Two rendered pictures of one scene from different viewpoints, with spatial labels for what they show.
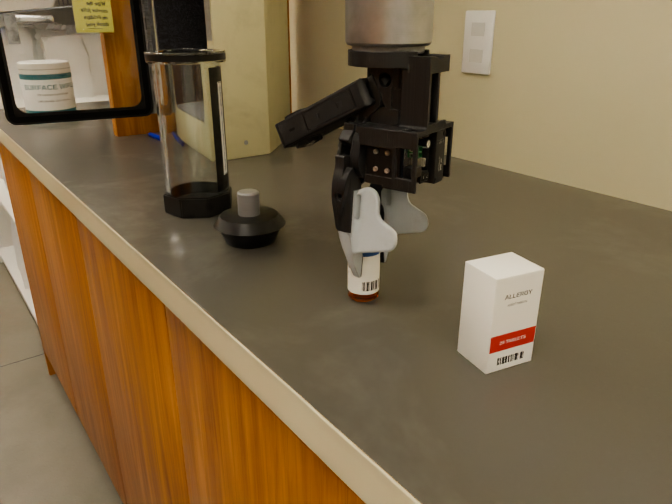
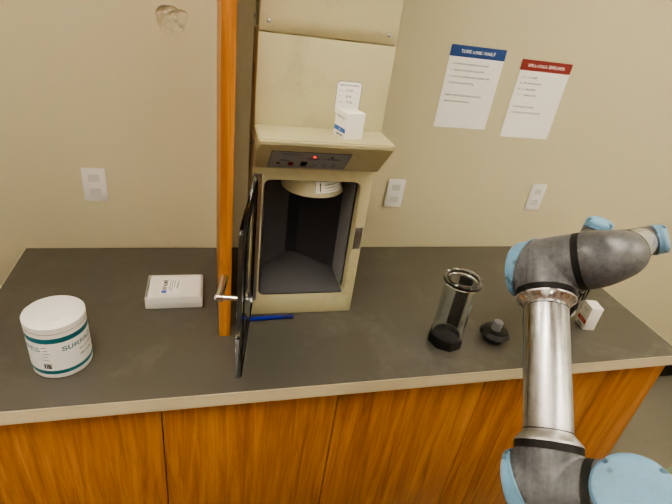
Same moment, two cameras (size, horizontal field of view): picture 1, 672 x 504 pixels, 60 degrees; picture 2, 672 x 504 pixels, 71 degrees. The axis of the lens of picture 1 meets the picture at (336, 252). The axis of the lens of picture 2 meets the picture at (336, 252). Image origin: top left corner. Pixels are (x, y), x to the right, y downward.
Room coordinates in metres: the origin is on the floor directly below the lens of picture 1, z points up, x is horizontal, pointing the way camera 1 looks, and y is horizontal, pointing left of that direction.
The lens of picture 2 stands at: (0.83, 1.38, 1.82)
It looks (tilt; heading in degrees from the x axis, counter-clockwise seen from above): 30 degrees down; 289
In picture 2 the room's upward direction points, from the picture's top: 8 degrees clockwise
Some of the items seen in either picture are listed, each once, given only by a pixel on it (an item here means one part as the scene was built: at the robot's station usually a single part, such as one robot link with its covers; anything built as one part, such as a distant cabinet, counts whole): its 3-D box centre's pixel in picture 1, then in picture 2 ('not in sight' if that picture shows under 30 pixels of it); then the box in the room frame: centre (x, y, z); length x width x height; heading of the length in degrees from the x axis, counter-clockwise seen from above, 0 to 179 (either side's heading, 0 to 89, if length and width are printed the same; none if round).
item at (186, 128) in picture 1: (192, 129); (454, 308); (0.85, 0.21, 1.06); 0.11 x 0.11 x 0.21
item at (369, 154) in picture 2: not in sight; (322, 155); (1.24, 0.37, 1.46); 0.32 x 0.12 x 0.10; 36
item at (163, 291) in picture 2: not in sight; (175, 290); (1.63, 0.45, 0.96); 0.16 x 0.12 x 0.04; 36
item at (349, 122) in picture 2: not in sight; (349, 123); (1.20, 0.33, 1.54); 0.05 x 0.05 x 0.06; 54
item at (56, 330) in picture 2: not in sight; (58, 336); (1.68, 0.80, 1.02); 0.13 x 0.13 x 0.15
